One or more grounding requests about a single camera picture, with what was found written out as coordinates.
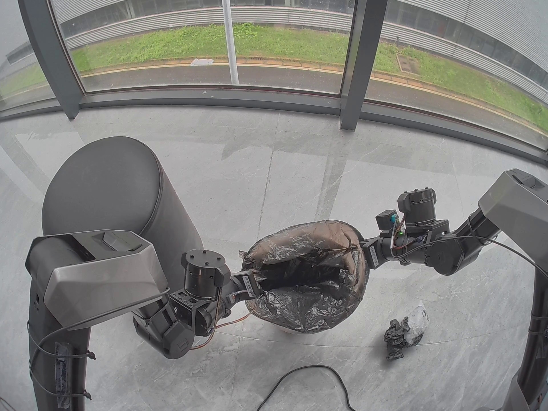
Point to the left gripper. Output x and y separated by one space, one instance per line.
246 287

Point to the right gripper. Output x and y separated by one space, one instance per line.
381 250

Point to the black plastic bag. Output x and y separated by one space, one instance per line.
308 306

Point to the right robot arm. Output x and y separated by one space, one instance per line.
505 212

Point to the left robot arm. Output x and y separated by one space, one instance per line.
107 272

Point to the crumpled black plastic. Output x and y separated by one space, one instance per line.
396 338

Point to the dark grey round chair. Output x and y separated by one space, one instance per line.
111 186

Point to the window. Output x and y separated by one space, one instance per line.
291 24

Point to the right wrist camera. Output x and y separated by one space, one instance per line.
387 221

